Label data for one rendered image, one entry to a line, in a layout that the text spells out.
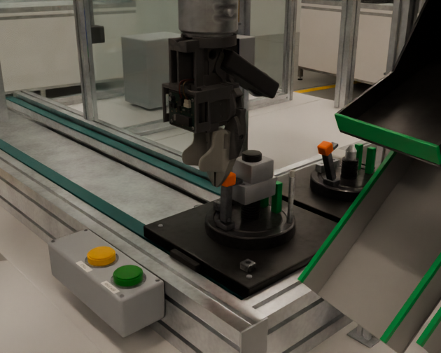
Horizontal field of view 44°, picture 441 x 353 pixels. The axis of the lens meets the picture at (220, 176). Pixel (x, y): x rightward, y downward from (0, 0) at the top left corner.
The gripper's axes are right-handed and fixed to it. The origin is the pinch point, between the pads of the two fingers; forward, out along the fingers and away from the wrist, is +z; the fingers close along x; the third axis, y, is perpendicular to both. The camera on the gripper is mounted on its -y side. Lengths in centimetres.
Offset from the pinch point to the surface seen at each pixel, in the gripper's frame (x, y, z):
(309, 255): 11.7, -6.5, 10.4
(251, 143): -54, -60, 21
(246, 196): 2.0, -3.3, 3.4
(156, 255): -4.3, 8.6, 11.4
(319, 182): -1.8, -25.4, 8.3
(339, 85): -63, -113, 13
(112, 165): -52, -12, 16
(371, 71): -269, -450, 78
